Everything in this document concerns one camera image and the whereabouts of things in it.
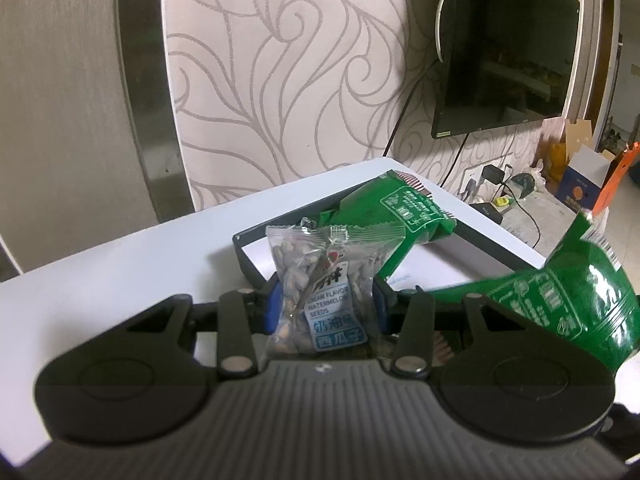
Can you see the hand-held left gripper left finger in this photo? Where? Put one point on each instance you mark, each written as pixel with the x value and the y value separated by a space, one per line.
pixel 273 310

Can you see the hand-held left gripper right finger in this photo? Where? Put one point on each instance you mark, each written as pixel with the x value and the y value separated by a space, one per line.
pixel 380 310

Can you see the clear seed packet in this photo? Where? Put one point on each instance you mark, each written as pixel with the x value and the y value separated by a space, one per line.
pixel 325 295

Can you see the dark box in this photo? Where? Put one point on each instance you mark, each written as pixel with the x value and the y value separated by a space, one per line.
pixel 435 265

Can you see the small green snack packet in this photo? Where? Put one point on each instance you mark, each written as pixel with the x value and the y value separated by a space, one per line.
pixel 395 210

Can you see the large green snack packet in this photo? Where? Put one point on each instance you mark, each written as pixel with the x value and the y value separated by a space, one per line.
pixel 565 305

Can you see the flat black floor box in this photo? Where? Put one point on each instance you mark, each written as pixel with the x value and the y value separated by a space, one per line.
pixel 487 211

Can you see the small yellow-green object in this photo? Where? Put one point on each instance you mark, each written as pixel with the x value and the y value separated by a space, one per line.
pixel 501 203

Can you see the square black power adapter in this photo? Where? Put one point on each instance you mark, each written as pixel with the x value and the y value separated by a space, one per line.
pixel 492 174

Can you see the yellow bag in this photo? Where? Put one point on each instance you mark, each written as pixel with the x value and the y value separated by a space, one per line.
pixel 556 160

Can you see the blue and white carton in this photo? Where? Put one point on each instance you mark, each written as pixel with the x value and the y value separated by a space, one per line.
pixel 582 180

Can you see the brown cardboard box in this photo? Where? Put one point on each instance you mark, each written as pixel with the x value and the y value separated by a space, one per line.
pixel 580 135

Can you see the orange cardboard flap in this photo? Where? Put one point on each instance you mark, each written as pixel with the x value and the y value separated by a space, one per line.
pixel 617 170

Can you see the black wall television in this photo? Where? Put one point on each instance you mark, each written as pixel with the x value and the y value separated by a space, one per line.
pixel 500 50

